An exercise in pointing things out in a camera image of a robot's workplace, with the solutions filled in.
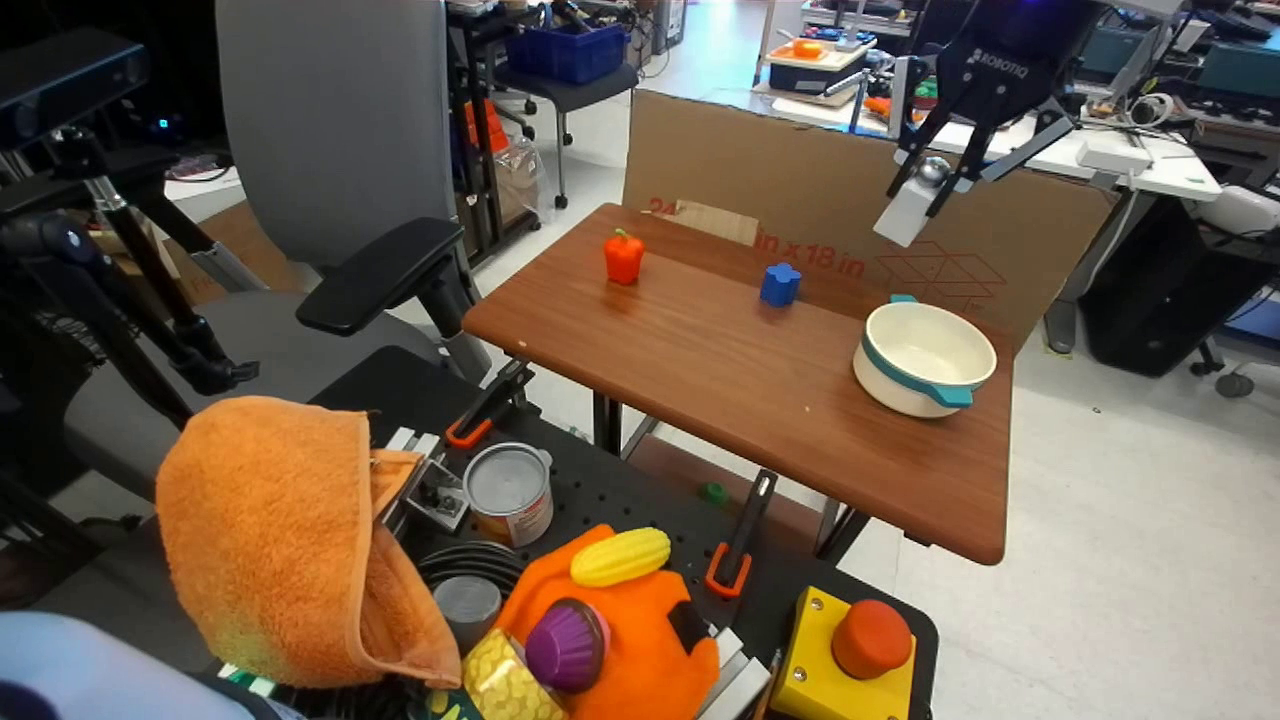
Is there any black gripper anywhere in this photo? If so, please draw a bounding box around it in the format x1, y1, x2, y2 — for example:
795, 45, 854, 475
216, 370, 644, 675
884, 37, 1078, 220

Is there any white bowl teal rim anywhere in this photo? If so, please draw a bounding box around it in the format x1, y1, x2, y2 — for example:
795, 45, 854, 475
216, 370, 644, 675
846, 297, 998, 425

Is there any white desk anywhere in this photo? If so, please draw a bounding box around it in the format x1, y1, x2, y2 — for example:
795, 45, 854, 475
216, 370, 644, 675
914, 114, 1229, 204

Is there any brown cardboard sheet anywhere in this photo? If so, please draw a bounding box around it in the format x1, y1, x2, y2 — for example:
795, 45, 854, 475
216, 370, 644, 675
619, 89, 1129, 366

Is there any blue toy cube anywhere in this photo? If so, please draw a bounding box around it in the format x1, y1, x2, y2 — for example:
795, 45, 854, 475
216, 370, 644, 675
756, 260, 808, 314

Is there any orange toy bell pepper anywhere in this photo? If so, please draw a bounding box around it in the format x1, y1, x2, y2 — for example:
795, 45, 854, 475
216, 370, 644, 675
598, 227, 649, 291

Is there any blue storage bin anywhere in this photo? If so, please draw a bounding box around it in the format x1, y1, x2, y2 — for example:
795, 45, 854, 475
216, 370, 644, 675
506, 19, 632, 89

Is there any orange black clamp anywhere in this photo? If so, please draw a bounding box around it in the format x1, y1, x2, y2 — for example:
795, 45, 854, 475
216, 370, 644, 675
444, 357, 541, 458
700, 469, 778, 604

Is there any yellow box red button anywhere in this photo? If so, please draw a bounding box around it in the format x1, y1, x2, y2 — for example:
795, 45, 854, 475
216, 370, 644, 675
769, 584, 924, 720

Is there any yellow toy corn cob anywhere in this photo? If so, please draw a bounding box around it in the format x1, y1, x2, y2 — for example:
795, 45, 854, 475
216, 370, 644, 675
569, 525, 677, 592

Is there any silver tin can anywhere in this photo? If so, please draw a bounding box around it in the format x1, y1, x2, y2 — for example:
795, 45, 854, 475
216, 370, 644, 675
458, 440, 561, 553

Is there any purple toy cupcake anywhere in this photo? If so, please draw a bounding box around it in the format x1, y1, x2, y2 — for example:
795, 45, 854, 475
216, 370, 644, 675
520, 597, 614, 696

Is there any grey office chair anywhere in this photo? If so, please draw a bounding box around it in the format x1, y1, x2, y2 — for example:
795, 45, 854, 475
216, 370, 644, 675
56, 0, 482, 495

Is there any grey cup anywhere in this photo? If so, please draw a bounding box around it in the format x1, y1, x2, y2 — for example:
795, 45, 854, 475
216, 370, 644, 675
426, 574, 506, 655

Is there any yellow mesh bag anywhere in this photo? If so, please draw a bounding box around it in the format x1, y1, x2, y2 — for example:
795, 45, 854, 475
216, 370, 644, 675
458, 624, 569, 720

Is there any orange towel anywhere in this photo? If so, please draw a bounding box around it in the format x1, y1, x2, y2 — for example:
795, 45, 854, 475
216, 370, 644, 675
153, 393, 463, 694

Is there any pale blue container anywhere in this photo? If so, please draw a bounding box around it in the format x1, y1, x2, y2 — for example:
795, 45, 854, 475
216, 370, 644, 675
0, 609, 259, 720

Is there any aluminium bracket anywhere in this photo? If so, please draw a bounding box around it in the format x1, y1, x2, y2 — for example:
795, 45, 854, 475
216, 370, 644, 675
378, 425, 472, 531

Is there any black camera on tripod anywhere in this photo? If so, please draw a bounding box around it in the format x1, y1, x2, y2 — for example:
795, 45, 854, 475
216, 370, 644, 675
0, 25, 265, 404

